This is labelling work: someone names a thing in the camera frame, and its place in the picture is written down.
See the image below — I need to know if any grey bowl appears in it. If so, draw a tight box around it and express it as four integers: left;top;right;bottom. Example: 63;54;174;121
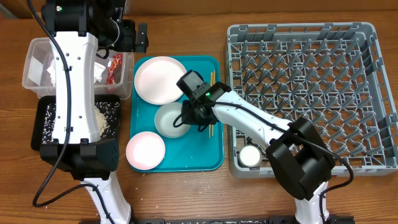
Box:
155;102;190;138

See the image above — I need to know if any red snack wrapper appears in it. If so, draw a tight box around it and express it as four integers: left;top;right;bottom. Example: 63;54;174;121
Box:
106;54;123;85

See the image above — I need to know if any wooden chopstick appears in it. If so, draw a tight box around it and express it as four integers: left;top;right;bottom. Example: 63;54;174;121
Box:
208;72;214;138
211;70;216;136

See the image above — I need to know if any white napkin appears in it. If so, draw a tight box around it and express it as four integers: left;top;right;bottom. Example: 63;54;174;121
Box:
46;58;106;86

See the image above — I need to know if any large white plate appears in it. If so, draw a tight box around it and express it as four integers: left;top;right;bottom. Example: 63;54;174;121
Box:
134;56;187;105

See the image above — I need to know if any small pink plate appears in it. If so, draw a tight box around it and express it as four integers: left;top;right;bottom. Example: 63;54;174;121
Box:
126;131;165;170

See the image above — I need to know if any small white cup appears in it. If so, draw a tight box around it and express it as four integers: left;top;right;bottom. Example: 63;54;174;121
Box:
238;145;262;168

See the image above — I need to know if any pile of rice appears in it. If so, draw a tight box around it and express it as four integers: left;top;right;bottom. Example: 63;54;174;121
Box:
41;101;121;144

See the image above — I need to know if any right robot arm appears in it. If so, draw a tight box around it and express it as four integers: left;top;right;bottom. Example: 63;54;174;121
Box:
177;81;335;223

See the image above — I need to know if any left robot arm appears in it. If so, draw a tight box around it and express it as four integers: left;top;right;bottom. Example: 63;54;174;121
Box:
34;0;149;223

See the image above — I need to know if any clear plastic waste bin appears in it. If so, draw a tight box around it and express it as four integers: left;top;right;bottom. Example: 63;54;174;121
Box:
22;37;134;100

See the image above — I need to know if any black food waste tray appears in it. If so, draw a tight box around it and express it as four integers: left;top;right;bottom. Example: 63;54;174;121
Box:
30;95;121;151

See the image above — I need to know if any grey dishwasher rack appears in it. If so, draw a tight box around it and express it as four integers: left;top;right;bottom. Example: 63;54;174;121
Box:
226;22;397;176

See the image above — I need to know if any teal serving tray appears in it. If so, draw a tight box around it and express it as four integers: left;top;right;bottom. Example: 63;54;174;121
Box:
129;55;224;173

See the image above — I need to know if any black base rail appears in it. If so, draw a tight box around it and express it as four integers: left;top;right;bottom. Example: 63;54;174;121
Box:
79;215;355;224

